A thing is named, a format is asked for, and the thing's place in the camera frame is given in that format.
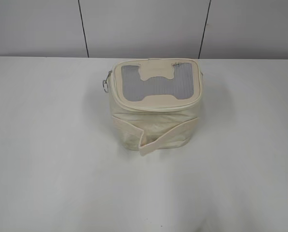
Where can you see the cream zippered bag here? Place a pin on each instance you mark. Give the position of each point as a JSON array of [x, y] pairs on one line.
[[155, 102]]

